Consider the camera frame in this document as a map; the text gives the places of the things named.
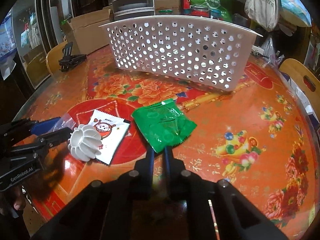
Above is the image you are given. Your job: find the wooden chair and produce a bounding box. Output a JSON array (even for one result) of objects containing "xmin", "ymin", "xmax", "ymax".
[
  {"xmin": 279, "ymin": 59, "xmax": 319, "ymax": 118},
  {"xmin": 46, "ymin": 41, "xmax": 67, "ymax": 76}
]

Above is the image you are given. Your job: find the green snack packet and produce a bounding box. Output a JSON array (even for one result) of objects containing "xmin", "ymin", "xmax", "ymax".
[{"xmin": 132, "ymin": 99, "xmax": 197, "ymax": 153}]

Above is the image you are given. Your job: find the person's left hand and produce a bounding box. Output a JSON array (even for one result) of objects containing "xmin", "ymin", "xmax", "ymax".
[{"xmin": 1, "ymin": 185, "xmax": 26, "ymax": 215}]

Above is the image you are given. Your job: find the cardboard box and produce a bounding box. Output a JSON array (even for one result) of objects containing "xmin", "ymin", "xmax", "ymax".
[{"xmin": 61, "ymin": 6, "xmax": 113, "ymax": 55}]

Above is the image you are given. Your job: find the black phone stand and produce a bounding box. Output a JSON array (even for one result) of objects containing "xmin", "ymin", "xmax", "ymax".
[{"xmin": 59, "ymin": 42, "xmax": 87, "ymax": 72}]

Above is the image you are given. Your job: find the blue printed paper bag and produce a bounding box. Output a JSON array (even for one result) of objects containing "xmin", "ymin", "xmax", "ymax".
[{"xmin": 280, "ymin": 0, "xmax": 312, "ymax": 27}]

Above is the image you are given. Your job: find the white ribbed plastic object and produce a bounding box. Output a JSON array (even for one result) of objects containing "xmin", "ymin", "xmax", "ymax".
[{"xmin": 68, "ymin": 124, "xmax": 102, "ymax": 162}]

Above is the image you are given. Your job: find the beige canvas tote bag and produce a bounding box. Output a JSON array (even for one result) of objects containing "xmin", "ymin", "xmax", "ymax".
[{"xmin": 244, "ymin": 0, "xmax": 280, "ymax": 32}]

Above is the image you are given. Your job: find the white perforated plastic basket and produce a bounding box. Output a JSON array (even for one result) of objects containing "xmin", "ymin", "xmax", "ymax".
[{"xmin": 101, "ymin": 15, "xmax": 259, "ymax": 91}]

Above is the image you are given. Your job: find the right wooden chair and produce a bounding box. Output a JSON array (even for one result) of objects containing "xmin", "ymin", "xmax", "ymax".
[{"xmin": 279, "ymin": 59, "xmax": 319, "ymax": 118}]

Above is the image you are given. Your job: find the red floral tablecloth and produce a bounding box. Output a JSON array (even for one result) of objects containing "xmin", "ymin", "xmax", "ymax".
[{"xmin": 16, "ymin": 47, "xmax": 319, "ymax": 239}]

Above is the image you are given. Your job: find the green shopping bag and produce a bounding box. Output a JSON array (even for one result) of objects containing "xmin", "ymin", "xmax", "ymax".
[{"xmin": 189, "ymin": 0, "xmax": 233, "ymax": 23}]

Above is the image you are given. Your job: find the left wooden chair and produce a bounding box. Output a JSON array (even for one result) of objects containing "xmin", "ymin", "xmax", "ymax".
[{"xmin": 46, "ymin": 41, "xmax": 67, "ymax": 76}]

